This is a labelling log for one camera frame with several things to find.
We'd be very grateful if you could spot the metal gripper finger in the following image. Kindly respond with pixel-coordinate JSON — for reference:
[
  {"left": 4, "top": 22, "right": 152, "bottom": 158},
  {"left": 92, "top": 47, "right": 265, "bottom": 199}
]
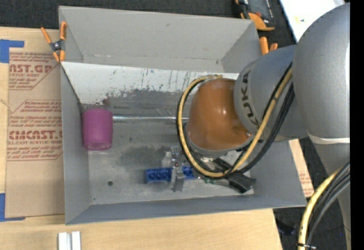
[
  {"left": 169, "top": 166, "right": 187, "bottom": 193},
  {"left": 162, "top": 146, "right": 183, "bottom": 169}
]

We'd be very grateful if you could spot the blue toy brick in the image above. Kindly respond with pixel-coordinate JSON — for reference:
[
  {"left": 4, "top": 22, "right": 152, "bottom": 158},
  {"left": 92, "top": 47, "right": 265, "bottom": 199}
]
[{"left": 145, "top": 165, "right": 196, "bottom": 185}]

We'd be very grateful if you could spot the grey metal bin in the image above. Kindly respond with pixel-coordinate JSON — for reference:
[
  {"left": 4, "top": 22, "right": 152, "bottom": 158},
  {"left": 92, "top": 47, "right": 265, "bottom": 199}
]
[{"left": 58, "top": 6, "right": 308, "bottom": 226}]

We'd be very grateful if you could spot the pink plastic cup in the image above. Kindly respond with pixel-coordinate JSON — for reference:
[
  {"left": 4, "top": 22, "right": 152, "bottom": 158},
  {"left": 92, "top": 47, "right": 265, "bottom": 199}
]
[{"left": 81, "top": 109, "right": 114, "bottom": 151}]

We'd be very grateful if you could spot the brown cardboard board red print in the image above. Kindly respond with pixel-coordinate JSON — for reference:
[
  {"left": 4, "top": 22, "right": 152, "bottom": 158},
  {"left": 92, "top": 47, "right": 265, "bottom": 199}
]
[{"left": 0, "top": 26, "right": 315, "bottom": 223}]

